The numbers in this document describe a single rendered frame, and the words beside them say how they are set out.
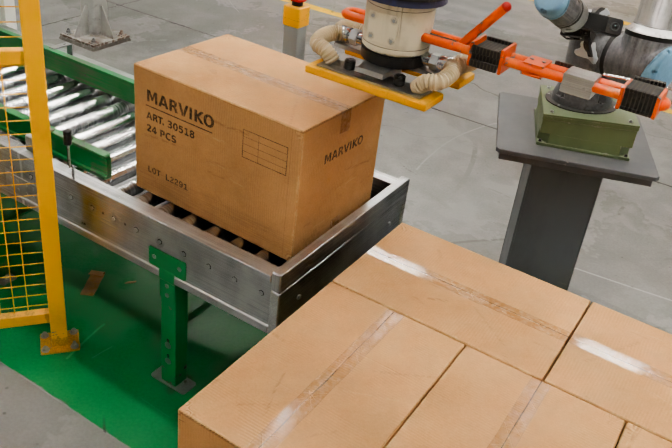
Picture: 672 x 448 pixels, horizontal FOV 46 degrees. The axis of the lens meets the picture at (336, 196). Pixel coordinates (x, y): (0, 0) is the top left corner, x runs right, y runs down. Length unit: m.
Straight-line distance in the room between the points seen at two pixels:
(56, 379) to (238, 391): 0.97
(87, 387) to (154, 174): 0.69
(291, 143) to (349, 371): 0.58
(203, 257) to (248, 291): 0.16
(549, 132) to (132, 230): 1.31
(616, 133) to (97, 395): 1.79
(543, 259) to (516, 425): 1.13
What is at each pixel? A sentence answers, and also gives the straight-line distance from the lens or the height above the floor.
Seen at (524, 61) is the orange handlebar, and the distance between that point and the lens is 1.84.
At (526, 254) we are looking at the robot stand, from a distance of 2.84.
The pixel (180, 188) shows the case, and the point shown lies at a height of 0.62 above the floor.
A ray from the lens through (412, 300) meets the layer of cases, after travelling 2.09.
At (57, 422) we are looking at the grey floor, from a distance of 2.51.
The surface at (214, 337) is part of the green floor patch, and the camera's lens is 2.74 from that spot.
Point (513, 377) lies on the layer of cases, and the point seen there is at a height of 0.54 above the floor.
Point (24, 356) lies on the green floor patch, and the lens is 2.73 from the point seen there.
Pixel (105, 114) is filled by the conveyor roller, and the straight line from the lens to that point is 2.97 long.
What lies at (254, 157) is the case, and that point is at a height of 0.82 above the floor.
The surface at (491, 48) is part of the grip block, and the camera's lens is 1.88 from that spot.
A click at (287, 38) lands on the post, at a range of 2.78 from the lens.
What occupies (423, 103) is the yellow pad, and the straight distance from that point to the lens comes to 1.84.
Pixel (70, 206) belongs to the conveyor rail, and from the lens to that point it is 2.51.
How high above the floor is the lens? 1.79
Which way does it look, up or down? 30 degrees down
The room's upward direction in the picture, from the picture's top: 7 degrees clockwise
